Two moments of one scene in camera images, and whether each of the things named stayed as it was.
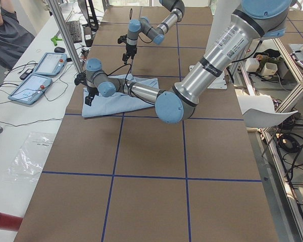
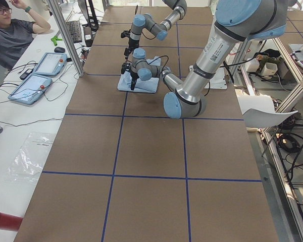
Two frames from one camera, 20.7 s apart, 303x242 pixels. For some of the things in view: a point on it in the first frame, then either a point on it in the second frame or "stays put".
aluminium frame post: (55, 8) stays put
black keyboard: (74, 29) stays put
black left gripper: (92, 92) to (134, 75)
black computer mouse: (59, 49) stays put
